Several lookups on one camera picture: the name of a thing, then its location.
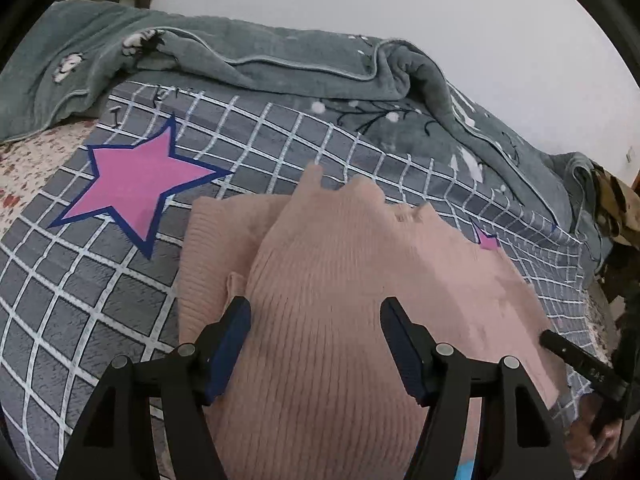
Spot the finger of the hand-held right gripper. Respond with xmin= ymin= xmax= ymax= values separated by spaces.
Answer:
xmin=540 ymin=329 xmax=631 ymax=398

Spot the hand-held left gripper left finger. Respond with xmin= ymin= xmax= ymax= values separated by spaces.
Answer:
xmin=55 ymin=296 xmax=252 ymax=480

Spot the floral bed sheet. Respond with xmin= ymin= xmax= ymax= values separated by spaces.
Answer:
xmin=0 ymin=120 xmax=618 ymax=361

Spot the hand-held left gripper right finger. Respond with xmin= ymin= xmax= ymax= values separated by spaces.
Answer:
xmin=380 ymin=297 xmax=576 ymax=480

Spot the person's right hand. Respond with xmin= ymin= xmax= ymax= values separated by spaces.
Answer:
xmin=570 ymin=392 xmax=622 ymax=467

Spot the pink ribbed knit sweater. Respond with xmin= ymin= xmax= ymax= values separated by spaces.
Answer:
xmin=177 ymin=162 xmax=568 ymax=480

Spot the dark wooden chair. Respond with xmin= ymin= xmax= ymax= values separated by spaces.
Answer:
xmin=597 ymin=242 xmax=640 ymax=311

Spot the grey checked blanket with stars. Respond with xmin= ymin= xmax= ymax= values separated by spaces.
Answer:
xmin=0 ymin=80 xmax=601 ymax=480

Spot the brown clothes pile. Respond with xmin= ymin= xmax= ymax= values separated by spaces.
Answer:
xmin=592 ymin=162 xmax=640 ymax=248

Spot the grey-green fleece quilt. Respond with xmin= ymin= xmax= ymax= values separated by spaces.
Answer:
xmin=0 ymin=0 xmax=613 ymax=271

